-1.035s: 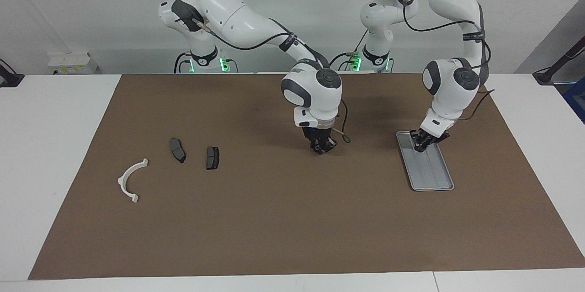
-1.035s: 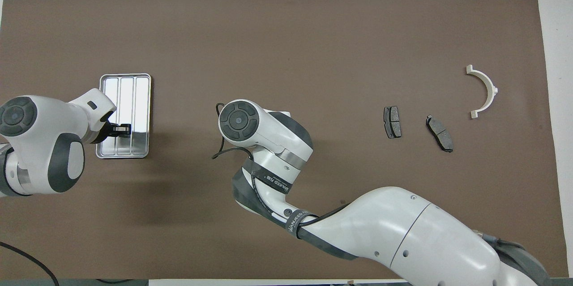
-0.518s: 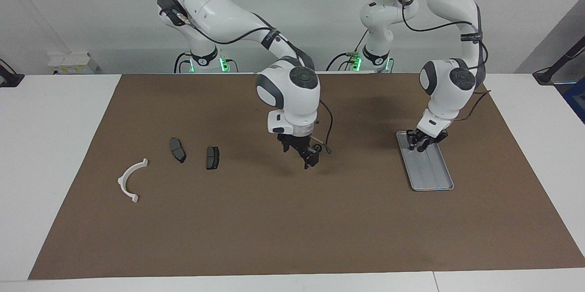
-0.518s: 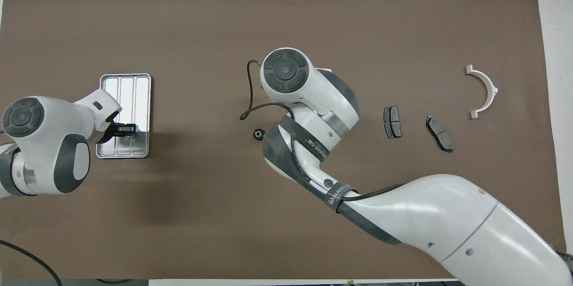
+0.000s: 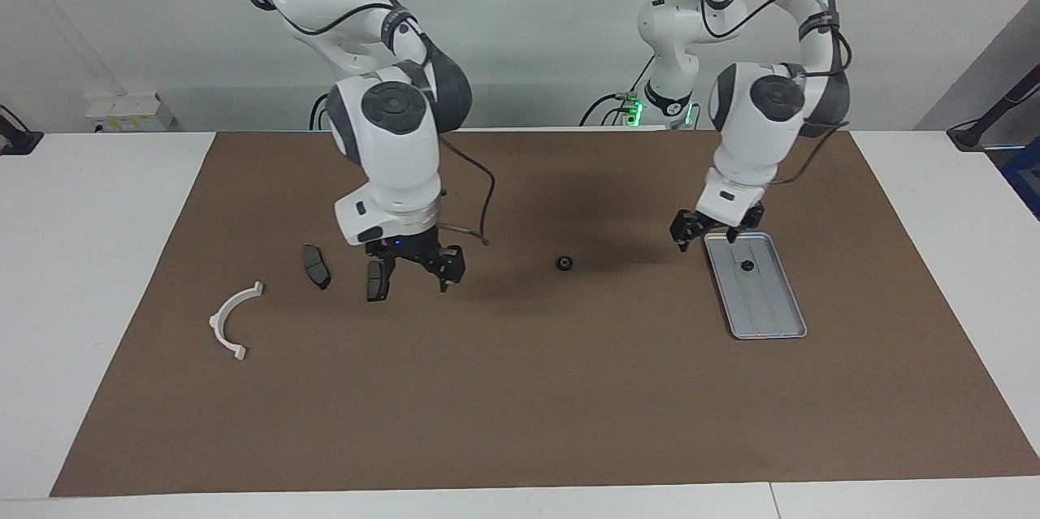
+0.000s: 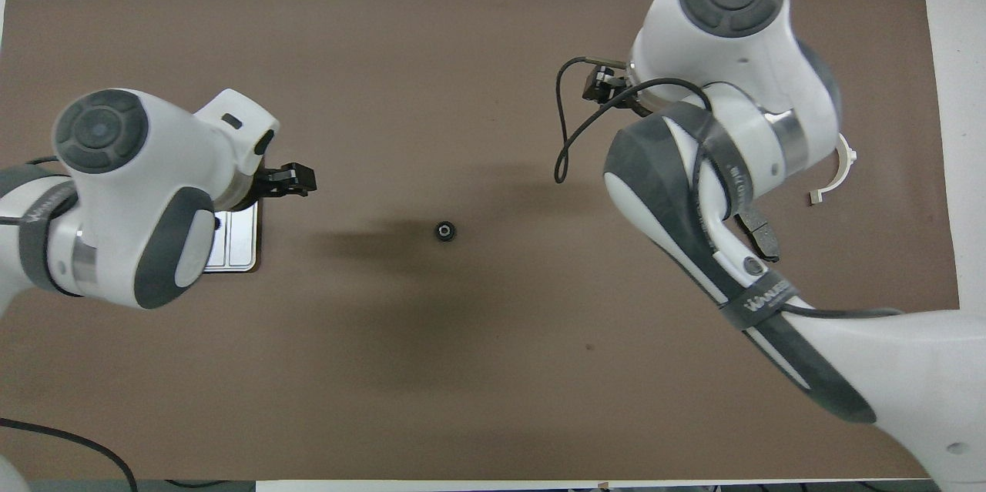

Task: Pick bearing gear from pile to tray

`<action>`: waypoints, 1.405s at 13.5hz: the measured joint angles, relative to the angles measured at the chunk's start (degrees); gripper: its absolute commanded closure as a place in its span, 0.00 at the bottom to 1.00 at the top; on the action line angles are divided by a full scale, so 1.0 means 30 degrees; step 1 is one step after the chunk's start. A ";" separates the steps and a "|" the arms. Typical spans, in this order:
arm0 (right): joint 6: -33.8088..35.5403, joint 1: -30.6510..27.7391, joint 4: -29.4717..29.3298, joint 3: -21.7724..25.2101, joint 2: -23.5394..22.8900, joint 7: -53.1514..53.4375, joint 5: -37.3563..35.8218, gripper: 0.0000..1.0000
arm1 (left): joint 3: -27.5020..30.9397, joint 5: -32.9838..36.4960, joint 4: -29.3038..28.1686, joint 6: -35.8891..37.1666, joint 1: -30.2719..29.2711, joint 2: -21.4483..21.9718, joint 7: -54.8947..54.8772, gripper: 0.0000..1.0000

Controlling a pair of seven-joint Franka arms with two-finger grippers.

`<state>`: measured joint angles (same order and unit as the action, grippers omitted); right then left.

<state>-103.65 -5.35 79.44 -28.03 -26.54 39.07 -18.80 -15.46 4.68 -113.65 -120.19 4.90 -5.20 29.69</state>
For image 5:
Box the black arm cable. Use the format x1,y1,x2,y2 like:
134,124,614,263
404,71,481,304
699,0,852,183
258,0,496,248

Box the white box yellow marks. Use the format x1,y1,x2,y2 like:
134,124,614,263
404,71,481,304
84,93,176,133

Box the silver metal tray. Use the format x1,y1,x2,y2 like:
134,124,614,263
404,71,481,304
703,231,808,340

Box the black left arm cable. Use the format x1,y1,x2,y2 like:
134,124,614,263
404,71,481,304
699,0,852,183

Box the brown table mat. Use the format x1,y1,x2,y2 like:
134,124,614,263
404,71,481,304
50,129,1040,498

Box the white curved plastic bracket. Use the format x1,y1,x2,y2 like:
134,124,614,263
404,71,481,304
209,281,266,361

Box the black table clamp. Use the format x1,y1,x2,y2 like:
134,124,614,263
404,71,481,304
0,105,44,156
947,64,1040,151

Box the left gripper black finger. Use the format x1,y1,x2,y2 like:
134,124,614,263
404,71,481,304
669,210,698,252
729,206,765,244

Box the blue bin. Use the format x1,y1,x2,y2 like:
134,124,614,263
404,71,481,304
1001,137,1040,221

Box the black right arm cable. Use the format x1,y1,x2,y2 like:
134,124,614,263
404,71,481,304
258,0,496,248

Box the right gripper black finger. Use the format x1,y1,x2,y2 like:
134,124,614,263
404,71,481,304
370,257,397,301
435,247,466,292

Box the rectangular dark brake pad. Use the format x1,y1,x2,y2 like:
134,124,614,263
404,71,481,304
366,260,392,303

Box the curved dark brake pad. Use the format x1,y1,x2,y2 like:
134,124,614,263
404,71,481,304
301,244,332,291

